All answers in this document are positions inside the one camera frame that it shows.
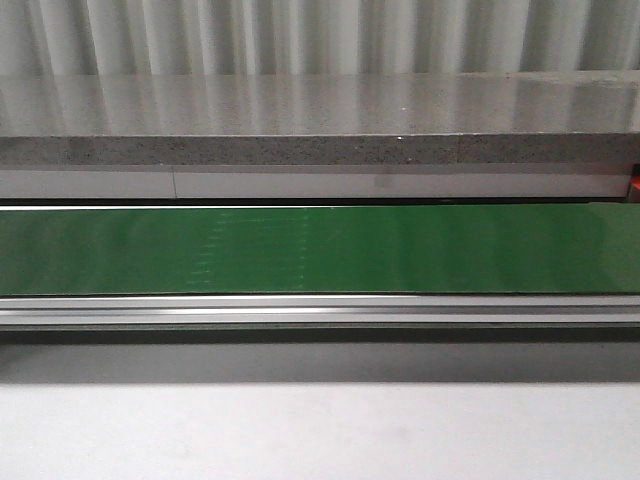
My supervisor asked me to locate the green conveyor belt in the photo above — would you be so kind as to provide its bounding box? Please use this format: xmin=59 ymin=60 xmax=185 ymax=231
xmin=1 ymin=203 xmax=639 ymax=296

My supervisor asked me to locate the grey speckled stone counter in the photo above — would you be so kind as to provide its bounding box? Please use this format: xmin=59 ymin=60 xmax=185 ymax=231
xmin=0 ymin=69 xmax=640 ymax=201

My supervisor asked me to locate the orange red object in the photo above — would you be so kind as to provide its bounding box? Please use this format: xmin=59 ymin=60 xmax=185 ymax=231
xmin=627 ymin=164 xmax=640 ymax=203

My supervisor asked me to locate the white pleated curtain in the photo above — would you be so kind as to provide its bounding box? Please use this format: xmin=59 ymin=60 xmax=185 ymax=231
xmin=1 ymin=1 xmax=639 ymax=75

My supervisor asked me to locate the aluminium conveyor frame rail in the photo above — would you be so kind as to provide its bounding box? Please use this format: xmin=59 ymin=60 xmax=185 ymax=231
xmin=1 ymin=294 xmax=639 ymax=344

